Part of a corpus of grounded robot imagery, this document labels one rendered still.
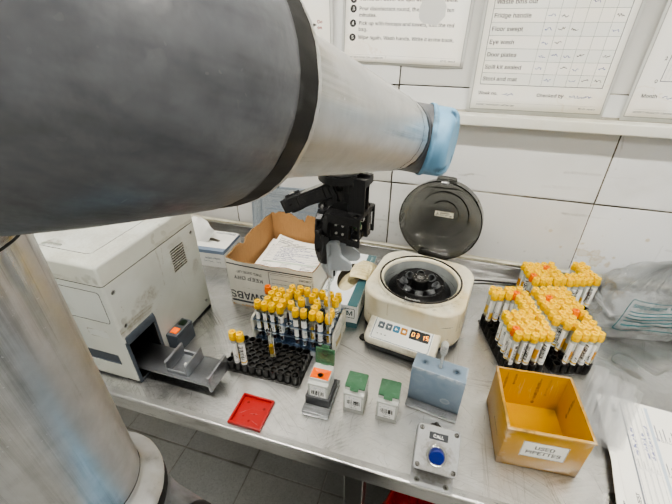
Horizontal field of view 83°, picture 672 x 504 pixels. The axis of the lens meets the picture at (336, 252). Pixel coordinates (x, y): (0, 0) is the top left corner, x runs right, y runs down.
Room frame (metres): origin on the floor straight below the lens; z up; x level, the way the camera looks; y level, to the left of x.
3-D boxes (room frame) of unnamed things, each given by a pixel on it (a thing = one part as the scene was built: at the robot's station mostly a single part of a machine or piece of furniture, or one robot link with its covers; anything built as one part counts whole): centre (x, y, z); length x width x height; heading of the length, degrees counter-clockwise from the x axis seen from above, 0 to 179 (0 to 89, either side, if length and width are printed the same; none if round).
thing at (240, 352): (0.59, 0.15, 0.93); 0.17 x 0.09 x 0.11; 73
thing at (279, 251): (0.91, 0.13, 0.95); 0.29 x 0.25 x 0.15; 163
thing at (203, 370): (0.56, 0.34, 0.92); 0.21 x 0.07 x 0.05; 73
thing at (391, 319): (0.74, -0.20, 0.94); 0.30 x 0.24 x 0.12; 154
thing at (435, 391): (0.50, -0.20, 0.92); 0.10 x 0.07 x 0.10; 65
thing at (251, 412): (0.47, 0.17, 0.88); 0.07 x 0.07 x 0.01; 73
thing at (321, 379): (0.50, 0.03, 0.92); 0.05 x 0.04 x 0.06; 164
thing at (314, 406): (0.50, 0.03, 0.89); 0.09 x 0.05 x 0.04; 164
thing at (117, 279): (0.71, 0.50, 1.03); 0.31 x 0.27 x 0.30; 73
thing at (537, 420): (0.42, -0.36, 0.93); 0.13 x 0.13 x 0.10; 78
